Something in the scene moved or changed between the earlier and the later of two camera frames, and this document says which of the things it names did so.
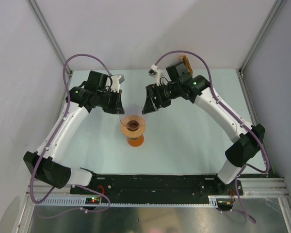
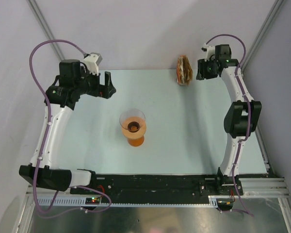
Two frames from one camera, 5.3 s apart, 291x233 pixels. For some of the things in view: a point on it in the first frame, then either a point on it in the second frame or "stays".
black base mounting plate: x=160 y=186 stays
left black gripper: x=117 y=108 → x=101 y=91
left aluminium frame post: x=49 y=32 stays
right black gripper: x=153 y=91 → x=201 y=63
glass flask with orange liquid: x=136 y=141 stays
